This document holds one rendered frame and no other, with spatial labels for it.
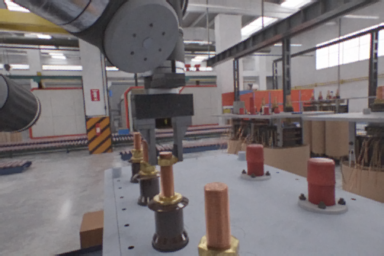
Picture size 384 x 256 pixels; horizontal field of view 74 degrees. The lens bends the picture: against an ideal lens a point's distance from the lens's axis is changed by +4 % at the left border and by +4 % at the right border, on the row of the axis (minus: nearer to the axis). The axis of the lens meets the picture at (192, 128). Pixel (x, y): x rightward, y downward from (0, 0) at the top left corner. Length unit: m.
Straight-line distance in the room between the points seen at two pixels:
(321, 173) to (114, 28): 0.65
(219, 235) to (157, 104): 0.30
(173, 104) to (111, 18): 0.27
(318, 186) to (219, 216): 0.52
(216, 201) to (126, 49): 0.21
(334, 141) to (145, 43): 7.22
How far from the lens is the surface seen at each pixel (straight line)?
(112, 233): 0.71
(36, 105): 0.93
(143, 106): 0.52
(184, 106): 0.54
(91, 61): 10.97
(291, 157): 3.10
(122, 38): 0.32
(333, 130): 7.42
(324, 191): 0.81
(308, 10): 12.02
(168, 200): 0.57
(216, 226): 0.31
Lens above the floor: 1.66
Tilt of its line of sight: 5 degrees down
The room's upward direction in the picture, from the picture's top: 3 degrees counter-clockwise
